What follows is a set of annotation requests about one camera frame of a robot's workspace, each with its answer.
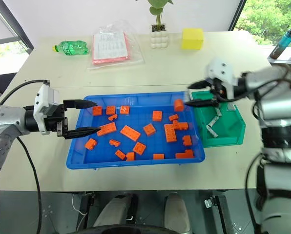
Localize orange toy cylinder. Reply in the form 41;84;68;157
173;98;185;113

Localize green plastic bottle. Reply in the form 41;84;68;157
53;39;90;57

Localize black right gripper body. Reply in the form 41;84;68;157
208;77;228;101

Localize green plastic bin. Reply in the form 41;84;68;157
187;90;247;148

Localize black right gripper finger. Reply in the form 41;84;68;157
187;79;212;90
184;98;220;108

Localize yellow cube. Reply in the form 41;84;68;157
180;28;205;51

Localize grey rounded shape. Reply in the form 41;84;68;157
164;192;193;234
93;194;138;230

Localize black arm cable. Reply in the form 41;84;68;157
245;151;265;234
0;79;50;107
17;136;42;234

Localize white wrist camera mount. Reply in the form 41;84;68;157
34;84;60;136
203;58;239;100

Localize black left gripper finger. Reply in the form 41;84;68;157
63;99;98;110
62;127;103;140

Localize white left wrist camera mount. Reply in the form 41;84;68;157
34;84;60;136

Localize orange stepped toy brick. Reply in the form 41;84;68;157
175;149;195;159

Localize plant in white pot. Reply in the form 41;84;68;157
145;0;174;50

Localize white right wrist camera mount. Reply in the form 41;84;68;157
203;58;239;100

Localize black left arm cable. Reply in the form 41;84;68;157
17;136;42;234
0;79;50;107

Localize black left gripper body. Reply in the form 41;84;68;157
44;102;68;137

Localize thin white cable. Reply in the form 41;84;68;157
71;193;88;216

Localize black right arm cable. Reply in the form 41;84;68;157
245;151;265;234

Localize black window frame post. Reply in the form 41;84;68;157
0;0;34;49
229;0;248;32

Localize clear bag with papers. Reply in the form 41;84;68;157
86;21;146;72

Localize blue water bottle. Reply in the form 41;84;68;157
269;28;291;60

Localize black table leg bracket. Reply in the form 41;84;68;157
203;195;236;234

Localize blue plastic bin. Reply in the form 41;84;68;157
66;91;206;170

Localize long orange toy brick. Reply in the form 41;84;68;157
120;124;142;142
164;123;177;143
97;122;118;137

